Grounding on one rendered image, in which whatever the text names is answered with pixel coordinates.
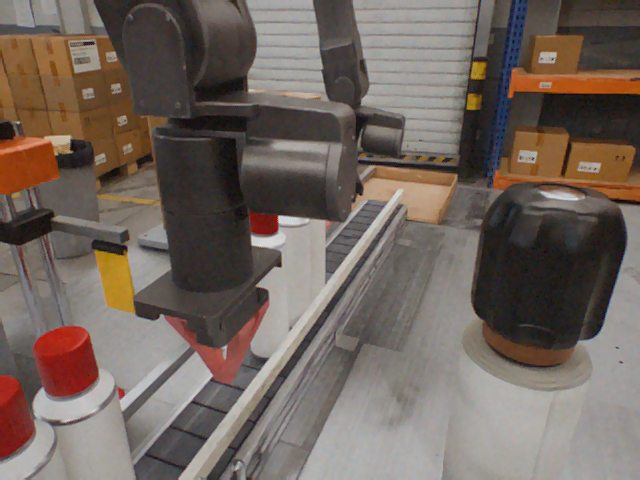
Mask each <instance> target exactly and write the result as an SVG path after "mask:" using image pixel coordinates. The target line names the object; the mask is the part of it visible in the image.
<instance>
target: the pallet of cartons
mask: <svg viewBox="0 0 640 480"><path fill-rule="evenodd" d="M0 119H8V120H10V121H21V123H22V126H23V130H24V134H25V136H29V137H38V139H45V136H53V135H62V136H72V139H79V140H86V141H89V142H90V143H91V144H92V147H93V152H95V159H96V160H95V161H94V162H95V165H96V167H95V177H96V186H97V193H98V192H100V191H102V190H104V189H106V188H108V187H110V186H113V185H115V184H117V183H119V182H121V181H123V180H125V179H127V178H129V177H132V176H134V175H136V174H138V173H140V171H142V170H144V169H146V168H148V167H150V166H152V165H155V163H154V161H153V156H152V149H151V141H150V134H149V127H148V119H147V116H137V115H134V114H133V106H132V99H131V92H130V84H129V77H128V74H127V73H126V71H125V70H124V67H123V65H121V64H120V62H119V59H118V57H117V55H116V53H115V49H114V47H113V45H112V42H111V40H110V38H109V36H98V35H96V34H87V33H79V34H43V35H18V34H15V36H13V35H0ZM148 154H150V157H151V160H148V161H146V162H144V163H142V164H140V165H138V166H137V161H136V160H137V159H139V158H142V157H144V156H146V155H148ZM117 167H118V169H119V176H117V177H114V178H112V179H109V180H106V181H104V182H102V183H100V180H99V177H100V176H102V174H104V173H106V172H108V171H110V170H113V169H114V168H117Z"/></svg>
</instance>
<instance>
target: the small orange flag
mask: <svg viewBox="0 0 640 480"><path fill-rule="evenodd" d="M92 249H93V250H95V254H96V259H97V264H98V269H99V274H100V279H101V283H102V288H103V294H104V299H105V303H106V307H110V308H115V309H118V310H122V311H126V312H130V313H135V307H134V302H133V297H134V295H135V294H134V287H133V282H132V276H131V271H129V264H128V259H127V251H128V249H127V246H125V245H120V243H115V242H110V241H104V240H99V239H95V240H93V242H92ZM135 314H136V313H135Z"/></svg>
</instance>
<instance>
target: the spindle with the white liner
mask: <svg viewBox="0 0 640 480"><path fill-rule="evenodd" d="M627 242H628V234H627V228H626V222H625V219H624V215H623V212H622V210H621V208H620V207H619V206H617V205H616V203H615V202H613V201H611V200H609V198H608V196H607V195H606V194H604V193H601V192H599V191H596V190H593V189H590V188H584V187H578V186H572V185H569V184H566V183H560V182H520V183H515V184H512V185H510V186H509V187H507V188H506V190H505V191H503V192H502V193H500V194H499V195H498V196H497V198H496V199H495V201H494V202H493V203H492V205H491V206H490V208H489V209H488V211H487V212H485V214H484V216H483V219H482V223H481V228H480V234H479V241H478V248H477V255H476V261H475V268H474V275H473V281H472V287H471V304H472V307H473V309H474V312H475V313H476V316H477V317H478V318H477V319H475V320H474V321H472V322H471V323H470V324H469V325H468V326H467V327H466V328H465V330H464V331H462V334H461V342H460V351H459V358H458V365H457V369H456V374H455V381H454V390H453V399H452V405H451V409H450V415H449V421H448V432H447V439H446V445H445V450H444V455H443V466H442V467H441V470H440V474H439V480H560V476H561V473H562V470H563V468H564V465H565V462H566V457H567V454H568V450H569V446H570V442H571V438H573V436H572V435H574V432H575V429H576V427H577V424H578V420H579V417H580V414H581V409H582V405H583V400H584V396H585V393H586V390H587V387H588V383H589V381H590V378H591V375H592V372H593V363H592V360H591V357H590V355H589V353H588V351H587V350H586V349H584V346H583V345H582V344H581V343H580V342H579V341H585V340H590V339H592V338H594V337H595V336H597V335H598V334H599V332H600V331H602V329H603V327H604V323H605V319H606V316H607V313H608V309H609V306H610V302H611V298H612V295H613V292H614V288H615V285H616V280H617V277H619V274H620V270H621V267H622V263H623V259H624V256H625V253H626V249H627Z"/></svg>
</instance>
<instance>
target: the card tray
mask: <svg viewBox="0 0 640 480"><path fill-rule="evenodd" d="M456 183H457V175H452V174H443V173H433V172H423V171H413V170H404V168H394V167H384V166H376V173H375V174H374V175H372V176H371V177H370V178H369V179H368V180H367V181H366V182H365V183H364V184H363V186H364V191H363V196H360V195H358V194H357V199H356V202H355V203H353V205H352V209H351V212H353V210H354V209H355V208H356V207H357V206H358V205H359V204H360V203H361V202H362V201H363V200H367V201H368V199H369V200H378V201H385V202H389V201H390V200H391V198H392V197H393V196H394V194H395V192H396V191H397V190H399V189H404V194H403V198H402V200H401V201H400V203H401V204H403V205H406V206H408V211H407V221H412V222H419V223H427V224H434V225H440V223H441V221H442V218H443V215H445V213H446V211H447V208H448V206H449V204H450V201H451V199H452V197H453V193H454V191H455V189H456Z"/></svg>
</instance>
